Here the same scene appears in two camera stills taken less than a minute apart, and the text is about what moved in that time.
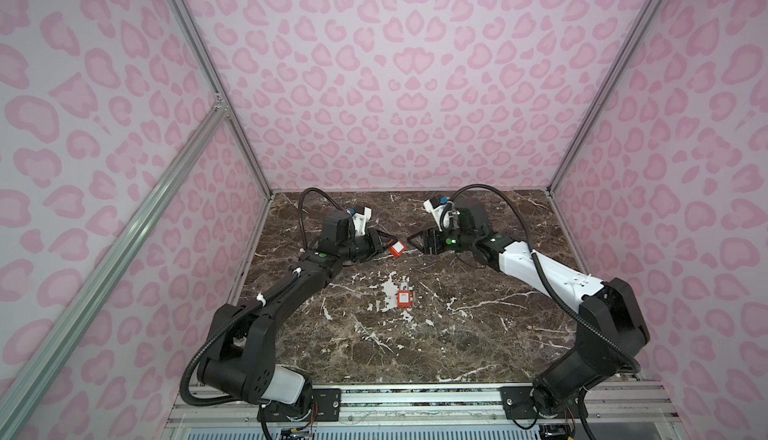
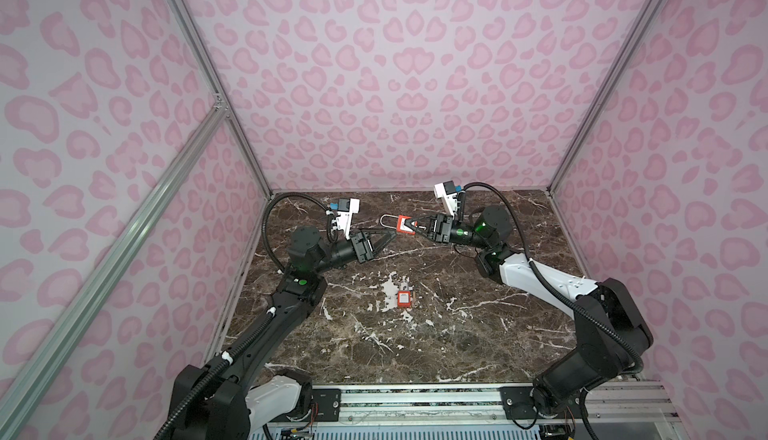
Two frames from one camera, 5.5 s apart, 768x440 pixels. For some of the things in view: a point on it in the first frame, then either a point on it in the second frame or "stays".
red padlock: [404, 298] stays
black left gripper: [375, 243] stays
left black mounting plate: [325, 406] stays
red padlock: [397, 248] -> [401, 225]
